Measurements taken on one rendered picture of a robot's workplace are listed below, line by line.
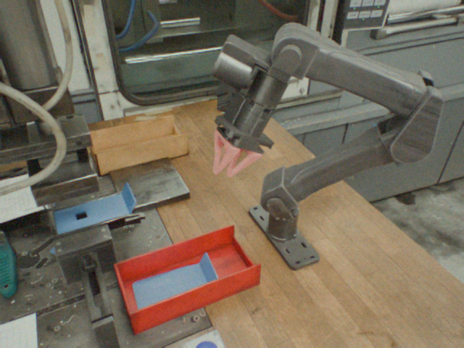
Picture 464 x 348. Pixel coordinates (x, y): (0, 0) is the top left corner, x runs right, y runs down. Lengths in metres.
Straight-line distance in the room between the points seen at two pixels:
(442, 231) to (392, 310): 1.65
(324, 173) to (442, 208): 1.88
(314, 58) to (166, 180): 0.53
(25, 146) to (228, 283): 0.42
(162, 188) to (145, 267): 0.25
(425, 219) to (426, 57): 0.91
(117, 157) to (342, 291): 0.64
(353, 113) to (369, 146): 1.13
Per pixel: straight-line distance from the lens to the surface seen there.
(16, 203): 1.03
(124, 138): 1.21
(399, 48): 1.88
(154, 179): 1.05
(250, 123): 0.70
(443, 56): 2.10
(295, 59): 0.65
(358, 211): 1.02
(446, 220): 2.56
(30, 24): 0.68
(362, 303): 0.84
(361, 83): 0.70
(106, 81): 1.37
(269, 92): 0.69
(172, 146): 1.13
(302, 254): 0.87
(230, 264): 0.85
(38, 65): 0.69
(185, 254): 0.84
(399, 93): 0.71
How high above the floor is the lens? 1.55
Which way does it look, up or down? 38 degrees down
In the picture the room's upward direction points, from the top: straight up
